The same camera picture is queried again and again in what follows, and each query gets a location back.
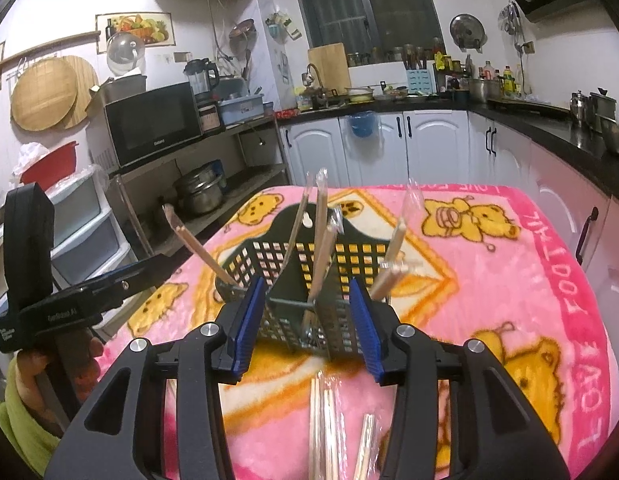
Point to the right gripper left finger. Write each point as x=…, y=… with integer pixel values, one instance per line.
x=118, y=432

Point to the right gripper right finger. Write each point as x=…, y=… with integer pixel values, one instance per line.
x=495, y=432

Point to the wooden chopstick pair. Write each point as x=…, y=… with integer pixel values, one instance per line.
x=319, y=268

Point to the white kitchen cabinets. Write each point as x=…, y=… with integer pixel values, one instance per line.
x=565, y=169

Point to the dark kitchen window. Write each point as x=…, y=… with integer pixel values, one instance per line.
x=372, y=27

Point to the person's left hand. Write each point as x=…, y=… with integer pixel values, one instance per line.
x=51, y=384

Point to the white drawer storage unit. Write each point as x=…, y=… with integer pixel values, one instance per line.
x=88, y=240

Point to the red plastic basin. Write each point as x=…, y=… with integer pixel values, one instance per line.
x=53, y=167

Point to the pink cartoon bear blanket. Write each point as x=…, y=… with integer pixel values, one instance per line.
x=492, y=267

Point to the stainless steel pot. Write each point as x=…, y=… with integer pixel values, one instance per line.
x=200, y=191

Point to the black microwave oven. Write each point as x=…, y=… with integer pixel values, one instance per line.
x=153, y=121

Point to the round bamboo board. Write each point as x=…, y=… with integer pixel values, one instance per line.
x=44, y=95

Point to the dark green utensil basket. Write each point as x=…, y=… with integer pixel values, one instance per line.
x=271, y=275

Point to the metal storage shelf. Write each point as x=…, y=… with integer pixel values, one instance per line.
x=250, y=155

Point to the glass dome lid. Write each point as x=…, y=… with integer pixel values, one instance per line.
x=125, y=53

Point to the light blue storage box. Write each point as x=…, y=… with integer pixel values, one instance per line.
x=235, y=111

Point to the black blender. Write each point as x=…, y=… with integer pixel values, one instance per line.
x=203, y=78

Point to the fruit picture poster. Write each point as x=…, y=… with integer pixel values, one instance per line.
x=154, y=29

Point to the blue hanging bucket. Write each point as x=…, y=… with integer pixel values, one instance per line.
x=364, y=124

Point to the light blue knife block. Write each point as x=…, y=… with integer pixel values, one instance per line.
x=419, y=81

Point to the wooden cutting board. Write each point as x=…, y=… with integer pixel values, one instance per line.
x=331, y=63

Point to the hanging pot lid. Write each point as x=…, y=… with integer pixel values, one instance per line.
x=468, y=32

